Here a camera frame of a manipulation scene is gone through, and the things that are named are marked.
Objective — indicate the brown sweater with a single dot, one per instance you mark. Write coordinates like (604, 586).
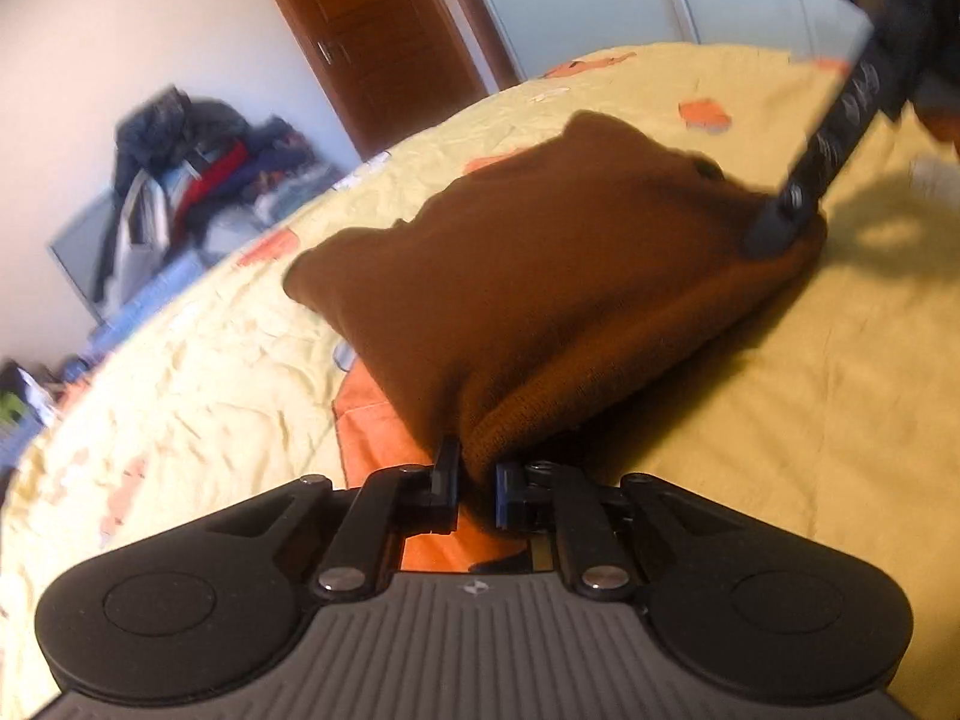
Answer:
(547, 277)

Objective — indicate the yellow printed bed sheet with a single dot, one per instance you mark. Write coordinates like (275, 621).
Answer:
(810, 420)

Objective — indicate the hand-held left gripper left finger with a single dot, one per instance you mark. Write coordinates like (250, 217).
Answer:
(448, 481)

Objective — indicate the pile of dark clothes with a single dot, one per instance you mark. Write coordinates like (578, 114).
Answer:
(202, 165)

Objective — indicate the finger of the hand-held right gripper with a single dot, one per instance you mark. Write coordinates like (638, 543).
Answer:
(821, 142)

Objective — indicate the dark object with green patch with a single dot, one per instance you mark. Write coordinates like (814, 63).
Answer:
(21, 405)

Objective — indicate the brown wooden door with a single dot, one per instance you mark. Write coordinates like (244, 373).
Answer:
(375, 37)

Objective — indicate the grey flat panel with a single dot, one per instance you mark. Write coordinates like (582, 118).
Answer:
(79, 259)

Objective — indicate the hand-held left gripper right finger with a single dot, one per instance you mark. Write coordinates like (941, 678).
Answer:
(507, 491)

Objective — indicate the blue quilt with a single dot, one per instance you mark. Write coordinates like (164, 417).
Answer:
(142, 300)

